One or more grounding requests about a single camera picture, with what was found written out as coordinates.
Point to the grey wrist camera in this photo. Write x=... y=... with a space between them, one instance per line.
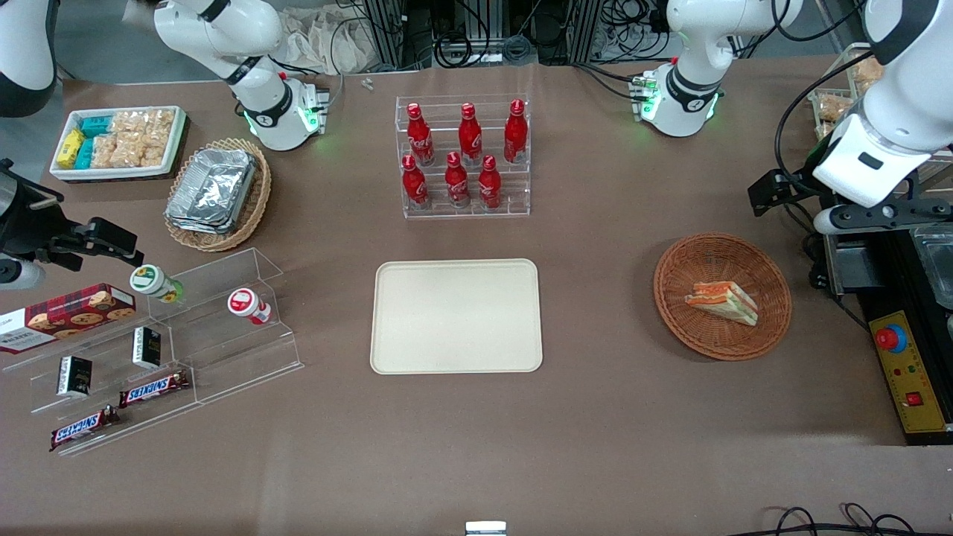
x=871 y=217
x=18 y=274

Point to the aluminium frame post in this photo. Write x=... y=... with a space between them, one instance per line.
x=595 y=30
x=387 y=33

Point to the light wicker basket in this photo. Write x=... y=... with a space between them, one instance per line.
x=257 y=201

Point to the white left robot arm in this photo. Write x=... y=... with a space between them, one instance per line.
x=689 y=93

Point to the triangular sandwich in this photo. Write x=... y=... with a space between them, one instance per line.
x=724 y=301

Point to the crumpled clear plastic sheet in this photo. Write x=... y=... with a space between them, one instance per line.
x=320 y=41

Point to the steel pan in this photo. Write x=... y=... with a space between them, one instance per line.
x=939 y=264

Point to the red capped drink bottle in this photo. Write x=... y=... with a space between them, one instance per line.
x=247 y=305

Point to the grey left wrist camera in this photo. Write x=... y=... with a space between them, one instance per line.
x=871 y=217

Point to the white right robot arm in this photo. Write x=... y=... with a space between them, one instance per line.
x=262 y=112

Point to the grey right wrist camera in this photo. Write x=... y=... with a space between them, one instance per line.
x=18 y=274

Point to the brown snickers bar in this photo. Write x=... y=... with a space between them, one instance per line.
x=153 y=388
x=82 y=428

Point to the brown wicker basket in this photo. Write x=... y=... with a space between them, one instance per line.
x=692 y=327

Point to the green capped drink bottle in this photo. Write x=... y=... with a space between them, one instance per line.
x=153 y=281

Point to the red tartan cookie box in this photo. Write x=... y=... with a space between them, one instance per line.
x=71 y=316

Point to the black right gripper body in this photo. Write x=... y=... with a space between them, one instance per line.
x=28 y=224

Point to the clear acrylic stepped shelf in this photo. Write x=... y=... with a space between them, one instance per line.
x=223 y=350

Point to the red emergency stop button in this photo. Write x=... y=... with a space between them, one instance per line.
x=890 y=339

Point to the red cola bottle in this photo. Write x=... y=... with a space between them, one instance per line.
x=515 y=134
x=456 y=182
x=419 y=138
x=489 y=184
x=414 y=184
x=470 y=136

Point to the small black box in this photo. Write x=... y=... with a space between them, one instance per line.
x=147 y=348
x=74 y=376

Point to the black appliance housing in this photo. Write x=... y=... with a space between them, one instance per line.
x=886 y=283

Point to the beige plastic tray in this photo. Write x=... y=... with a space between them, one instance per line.
x=456 y=316

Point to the clear acrylic bottle rack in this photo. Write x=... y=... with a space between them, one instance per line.
x=514 y=190

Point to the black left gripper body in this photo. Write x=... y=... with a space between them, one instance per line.
x=795 y=184

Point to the white rectangular snack tray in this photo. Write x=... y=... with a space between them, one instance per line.
x=175 y=152

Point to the aluminium foil tray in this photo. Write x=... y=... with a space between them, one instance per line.
x=197 y=228
x=212 y=186

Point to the teal snack packet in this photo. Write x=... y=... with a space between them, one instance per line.
x=85 y=154
x=97 y=126

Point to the yellow control panel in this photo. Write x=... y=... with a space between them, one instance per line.
x=912 y=387

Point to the yellow snack packet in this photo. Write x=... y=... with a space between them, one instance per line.
x=70 y=149

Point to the clear rice cracker bag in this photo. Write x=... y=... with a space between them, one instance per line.
x=104 y=152
x=160 y=126
x=128 y=124
x=140 y=154

